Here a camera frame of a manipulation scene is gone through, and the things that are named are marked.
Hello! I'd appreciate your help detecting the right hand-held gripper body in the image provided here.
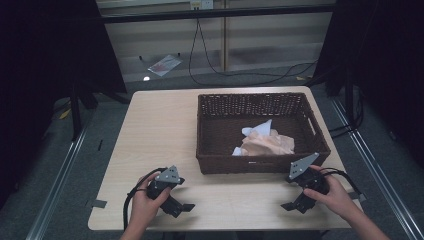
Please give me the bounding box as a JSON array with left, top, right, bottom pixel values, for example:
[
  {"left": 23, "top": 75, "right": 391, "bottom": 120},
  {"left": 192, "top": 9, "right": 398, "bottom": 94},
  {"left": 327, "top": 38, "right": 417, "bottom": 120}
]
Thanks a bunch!
[{"left": 285, "top": 152, "right": 331, "bottom": 198}]

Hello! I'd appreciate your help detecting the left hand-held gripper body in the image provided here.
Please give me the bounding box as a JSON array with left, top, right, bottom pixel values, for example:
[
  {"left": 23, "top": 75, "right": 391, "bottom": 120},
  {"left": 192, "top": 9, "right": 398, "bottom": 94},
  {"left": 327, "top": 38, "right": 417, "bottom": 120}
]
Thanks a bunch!
[{"left": 146, "top": 165, "right": 186, "bottom": 202}]

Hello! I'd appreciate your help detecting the person's left hand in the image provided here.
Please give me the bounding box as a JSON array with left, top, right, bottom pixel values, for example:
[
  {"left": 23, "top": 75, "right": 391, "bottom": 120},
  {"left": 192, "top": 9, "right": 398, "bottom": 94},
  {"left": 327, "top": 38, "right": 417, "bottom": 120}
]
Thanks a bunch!
[{"left": 128, "top": 171, "right": 173, "bottom": 230}]

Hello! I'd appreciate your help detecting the person's right hand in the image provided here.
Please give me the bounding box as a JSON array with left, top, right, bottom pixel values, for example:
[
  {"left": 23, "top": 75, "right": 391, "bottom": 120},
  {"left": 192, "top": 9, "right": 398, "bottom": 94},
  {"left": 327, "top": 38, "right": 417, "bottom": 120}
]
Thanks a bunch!
[{"left": 303, "top": 164, "right": 356, "bottom": 221}]

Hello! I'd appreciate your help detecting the beige crumpled cloth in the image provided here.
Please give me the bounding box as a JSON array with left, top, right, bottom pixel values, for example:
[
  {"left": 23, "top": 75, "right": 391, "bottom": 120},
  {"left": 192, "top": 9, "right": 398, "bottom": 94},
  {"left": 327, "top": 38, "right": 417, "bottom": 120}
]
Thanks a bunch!
[{"left": 240, "top": 128, "right": 296, "bottom": 157}]

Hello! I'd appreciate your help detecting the grey tape strip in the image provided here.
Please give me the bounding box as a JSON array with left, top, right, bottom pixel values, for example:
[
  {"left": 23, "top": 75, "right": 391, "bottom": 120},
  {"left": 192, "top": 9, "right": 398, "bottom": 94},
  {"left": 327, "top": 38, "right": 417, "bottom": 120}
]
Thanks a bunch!
[
  {"left": 86, "top": 198, "right": 109, "bottom": 210},
  {"left": 347, "top": 191, "right": 367, "bottom": 203}
]

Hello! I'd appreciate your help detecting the brown wicker basket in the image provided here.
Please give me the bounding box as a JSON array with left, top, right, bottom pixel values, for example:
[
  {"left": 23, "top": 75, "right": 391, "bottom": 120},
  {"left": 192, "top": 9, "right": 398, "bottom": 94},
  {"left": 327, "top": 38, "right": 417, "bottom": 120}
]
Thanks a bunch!
[{"left": 195, "top": 92, "right": 332, "bottom": 176}]

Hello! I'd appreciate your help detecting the clear plastic bag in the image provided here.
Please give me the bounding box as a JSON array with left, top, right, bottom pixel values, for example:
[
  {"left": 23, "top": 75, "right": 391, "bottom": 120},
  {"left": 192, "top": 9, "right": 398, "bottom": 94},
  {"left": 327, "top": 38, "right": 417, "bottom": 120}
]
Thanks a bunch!
[{"left": 147, "top": 53, "right": 184, "bottom": 78}]

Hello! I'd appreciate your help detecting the black metal stand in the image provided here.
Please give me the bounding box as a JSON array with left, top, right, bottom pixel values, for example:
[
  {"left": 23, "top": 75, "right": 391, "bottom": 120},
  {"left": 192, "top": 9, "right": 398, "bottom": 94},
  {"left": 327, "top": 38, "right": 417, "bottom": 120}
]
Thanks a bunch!
[{"left": 68, "top": 74, "right": 99, "bottom": 142}]

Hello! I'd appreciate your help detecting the dark curtain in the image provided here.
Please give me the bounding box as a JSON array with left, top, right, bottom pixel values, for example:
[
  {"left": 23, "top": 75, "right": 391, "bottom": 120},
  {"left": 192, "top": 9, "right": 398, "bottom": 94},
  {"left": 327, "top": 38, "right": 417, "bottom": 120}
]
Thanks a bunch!
[
  {"left": 312, "top": 0, "right": 424, "bottom": 169},
  {"left": 0, "top": 0, "right": 128, "bottom": 209}
]

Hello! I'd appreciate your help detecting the black horizontal bar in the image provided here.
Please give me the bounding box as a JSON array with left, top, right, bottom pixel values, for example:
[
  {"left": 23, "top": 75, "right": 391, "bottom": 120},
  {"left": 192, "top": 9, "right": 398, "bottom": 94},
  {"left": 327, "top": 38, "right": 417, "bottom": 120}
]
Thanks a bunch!
[{"left": 99, "top": 4, "right": 338, "bottom": 25}]

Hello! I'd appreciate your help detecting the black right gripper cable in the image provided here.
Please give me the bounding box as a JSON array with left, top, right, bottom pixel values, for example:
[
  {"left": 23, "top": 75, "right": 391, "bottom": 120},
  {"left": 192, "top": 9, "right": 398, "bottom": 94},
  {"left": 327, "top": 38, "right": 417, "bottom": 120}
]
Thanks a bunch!
[{"left": 319, "top": 167, "right": 363, "bottom": 196}]

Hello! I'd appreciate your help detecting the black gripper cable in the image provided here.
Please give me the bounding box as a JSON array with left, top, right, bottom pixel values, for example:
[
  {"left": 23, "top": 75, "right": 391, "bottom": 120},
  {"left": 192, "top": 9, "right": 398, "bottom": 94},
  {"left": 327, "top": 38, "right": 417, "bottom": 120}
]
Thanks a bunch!
[
  {"left": 319, "top": 167, "right": 363, "bottom": 196},
  {"left": 122, "top": 166, "right": 168, "bottom": 232}
]

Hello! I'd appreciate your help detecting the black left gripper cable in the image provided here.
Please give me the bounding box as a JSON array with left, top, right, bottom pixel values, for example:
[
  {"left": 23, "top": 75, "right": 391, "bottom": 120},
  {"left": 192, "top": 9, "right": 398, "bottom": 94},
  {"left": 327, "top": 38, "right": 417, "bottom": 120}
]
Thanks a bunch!
[{"left": 122, "top": 166, "right": 168, "bottom": 232}]

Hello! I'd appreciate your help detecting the metal floor rail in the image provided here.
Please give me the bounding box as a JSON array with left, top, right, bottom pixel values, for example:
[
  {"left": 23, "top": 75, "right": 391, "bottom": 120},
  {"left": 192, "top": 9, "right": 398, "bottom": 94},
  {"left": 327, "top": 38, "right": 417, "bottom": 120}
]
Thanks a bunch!
[
  {"left": 329, "top": 97, "right": 424, "bottom": 240},
  {"left": 25, "top": 125, "right": 90, "bottom": 240}
]

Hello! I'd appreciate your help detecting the bundle of black cables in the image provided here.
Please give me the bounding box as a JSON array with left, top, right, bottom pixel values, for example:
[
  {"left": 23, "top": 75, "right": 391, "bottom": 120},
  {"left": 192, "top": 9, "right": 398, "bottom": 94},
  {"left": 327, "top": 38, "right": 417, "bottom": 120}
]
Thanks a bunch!
[{"left": 327, "top": 94, "right": 365, "bottom": 140}]

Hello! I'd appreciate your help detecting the long black floor cable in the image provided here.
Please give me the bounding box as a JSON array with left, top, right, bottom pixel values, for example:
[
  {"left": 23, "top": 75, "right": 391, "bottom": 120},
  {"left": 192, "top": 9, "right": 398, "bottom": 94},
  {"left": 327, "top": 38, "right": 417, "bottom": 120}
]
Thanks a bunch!
[
  {"left": 187, "top": 18, "right": 320, "bottom": 87},
  {"left": 196, "top": 19, "right": 318, "bottom": 78}
]

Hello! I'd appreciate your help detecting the white wall socket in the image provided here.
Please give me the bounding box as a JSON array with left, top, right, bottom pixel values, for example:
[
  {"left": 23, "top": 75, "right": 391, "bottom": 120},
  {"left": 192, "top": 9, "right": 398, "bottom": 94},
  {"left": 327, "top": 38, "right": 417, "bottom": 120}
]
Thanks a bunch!
[{"left": 189, "top": 0, "right": 214, "bottom": 11}]

